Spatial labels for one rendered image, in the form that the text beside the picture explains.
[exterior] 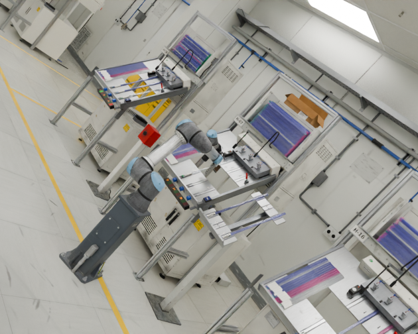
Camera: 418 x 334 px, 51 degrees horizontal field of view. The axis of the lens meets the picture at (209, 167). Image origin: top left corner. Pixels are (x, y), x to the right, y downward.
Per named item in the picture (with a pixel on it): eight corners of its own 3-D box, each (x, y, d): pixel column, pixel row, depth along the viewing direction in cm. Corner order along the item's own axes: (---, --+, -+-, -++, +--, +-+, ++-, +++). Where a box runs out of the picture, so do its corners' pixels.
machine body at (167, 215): (160, 280, 352) (212, 224, 344) (125, 222, 396) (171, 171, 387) (205, 291, 402) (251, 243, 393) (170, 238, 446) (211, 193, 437)
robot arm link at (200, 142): (212, 140, 279) (226, 156, 326) (201, 129, 282) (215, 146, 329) (200, 154, 279) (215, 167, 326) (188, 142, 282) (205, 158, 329)
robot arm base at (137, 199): (139, 213, 267) (149, 202, 266) (122, 196, 270) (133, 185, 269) (148, 212, 282) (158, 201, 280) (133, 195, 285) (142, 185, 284)
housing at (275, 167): (269, 181, 353) (272, 168, 343) (235, 147, 383) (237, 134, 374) (277, 179, 356) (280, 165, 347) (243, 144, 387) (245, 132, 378)
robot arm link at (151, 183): (148, 199, 267) (162, 183, 265) (134, 184, 271) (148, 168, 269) (156, 200, 279) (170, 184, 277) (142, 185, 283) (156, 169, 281)
